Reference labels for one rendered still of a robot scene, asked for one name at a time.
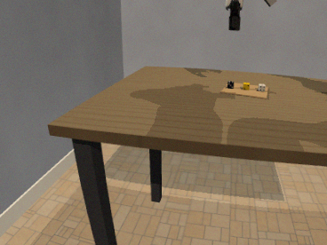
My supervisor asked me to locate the black die with white pips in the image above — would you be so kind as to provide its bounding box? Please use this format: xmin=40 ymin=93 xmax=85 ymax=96
xmin=227 ymin=81 xmax=234 ymax=89

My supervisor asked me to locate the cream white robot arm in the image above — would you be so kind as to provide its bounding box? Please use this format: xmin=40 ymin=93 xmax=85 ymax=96
xmin=264 ymin=0 xmax=277 ymax=7

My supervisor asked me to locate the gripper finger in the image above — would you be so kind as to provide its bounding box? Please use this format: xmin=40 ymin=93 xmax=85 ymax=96
xmin=228 ymin=0 xmax=241 ymax=31

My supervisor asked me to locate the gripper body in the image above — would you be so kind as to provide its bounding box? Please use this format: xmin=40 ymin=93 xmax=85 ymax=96
xmin=226 ymin=0 xmax=243 ymax=11

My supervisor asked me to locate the tan mat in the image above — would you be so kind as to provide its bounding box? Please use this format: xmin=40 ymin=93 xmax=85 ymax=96
xmin=220 ymin=83 xmax=268 ymax=99

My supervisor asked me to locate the yellow die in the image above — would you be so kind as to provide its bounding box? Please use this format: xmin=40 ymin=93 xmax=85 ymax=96
xmin=243 ymin=83 xmax=250 ymax=90

